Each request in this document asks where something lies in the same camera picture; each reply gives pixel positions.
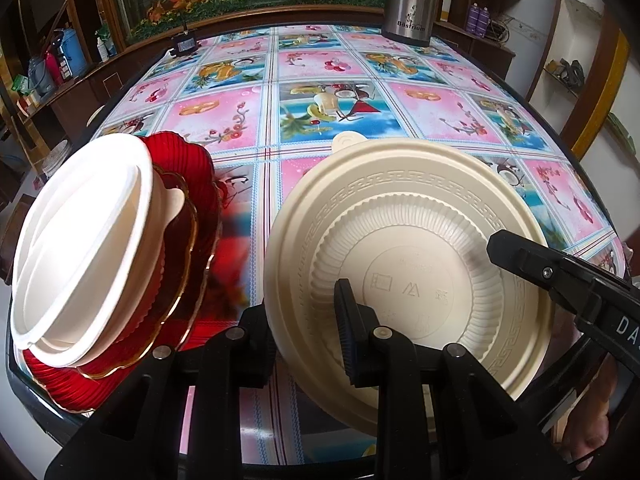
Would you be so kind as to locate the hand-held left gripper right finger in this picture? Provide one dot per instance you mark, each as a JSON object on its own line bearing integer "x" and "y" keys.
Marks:
{"x": 347, "y": 330}

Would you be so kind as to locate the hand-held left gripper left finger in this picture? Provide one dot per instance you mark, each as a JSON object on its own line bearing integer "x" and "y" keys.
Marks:
{"x": 255, "y": 345}

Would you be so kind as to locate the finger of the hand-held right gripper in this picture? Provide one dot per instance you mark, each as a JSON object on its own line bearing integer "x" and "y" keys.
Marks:
{"x": 545, "y": 272}

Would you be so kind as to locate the red plate gold rim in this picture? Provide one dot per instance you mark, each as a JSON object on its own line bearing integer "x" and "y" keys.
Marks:
{"x": 170, "y": 280}

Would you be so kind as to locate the large white bowl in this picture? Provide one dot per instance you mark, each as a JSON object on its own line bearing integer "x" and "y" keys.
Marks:
{"x": 130, "y": 290}

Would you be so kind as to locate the red scalloped plate white sticker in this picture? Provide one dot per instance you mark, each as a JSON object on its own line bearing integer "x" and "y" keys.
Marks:
{"x": 205, "y": 195}

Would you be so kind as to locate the person's right hand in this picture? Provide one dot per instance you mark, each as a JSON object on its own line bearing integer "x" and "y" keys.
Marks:
{"x": 595, "y": 440}

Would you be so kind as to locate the gold trimmed wooden pillar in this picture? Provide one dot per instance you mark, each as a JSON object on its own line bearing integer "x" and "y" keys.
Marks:
{"x": 597, "y": 90}

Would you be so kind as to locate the dark shoe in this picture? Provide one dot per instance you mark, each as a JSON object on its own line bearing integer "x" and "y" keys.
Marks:
{"x": 567, "y": 75}

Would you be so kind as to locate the fruit print tablecloth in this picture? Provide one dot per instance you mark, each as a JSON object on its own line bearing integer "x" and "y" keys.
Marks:
{"x": 430, "y": 105}

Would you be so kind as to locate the white plastic bucket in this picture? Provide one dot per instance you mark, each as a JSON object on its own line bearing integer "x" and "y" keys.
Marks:
{"x": 56, "y": 159}

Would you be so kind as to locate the stainless steel thermos jug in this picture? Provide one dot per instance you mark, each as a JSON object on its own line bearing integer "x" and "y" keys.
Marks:
{"x": 410, "y": 5}

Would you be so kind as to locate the small black device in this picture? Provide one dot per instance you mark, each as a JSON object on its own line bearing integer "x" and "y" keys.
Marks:
{"x": 183, "y": 45}

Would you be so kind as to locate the white spray bottle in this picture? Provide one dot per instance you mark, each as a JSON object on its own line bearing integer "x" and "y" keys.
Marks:
{"x": 102, "y": 50}

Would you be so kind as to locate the green bottle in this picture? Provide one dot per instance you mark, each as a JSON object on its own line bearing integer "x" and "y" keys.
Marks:
{"x": 111, "y": 42}

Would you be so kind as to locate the translucent blue water bottle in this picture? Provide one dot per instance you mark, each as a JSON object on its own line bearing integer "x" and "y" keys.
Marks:
{"x": 40, "y": 77}

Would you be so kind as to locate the pink bottle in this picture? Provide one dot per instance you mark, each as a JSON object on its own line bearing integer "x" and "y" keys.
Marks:
{"x": 52, "y": 67}

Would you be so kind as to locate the blue thermos flask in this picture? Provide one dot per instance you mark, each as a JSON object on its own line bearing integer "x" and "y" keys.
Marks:
{"x": 74, "y": 52}

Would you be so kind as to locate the green packet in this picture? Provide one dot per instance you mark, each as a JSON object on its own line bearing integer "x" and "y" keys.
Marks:
{"x": 20, "y": 85}

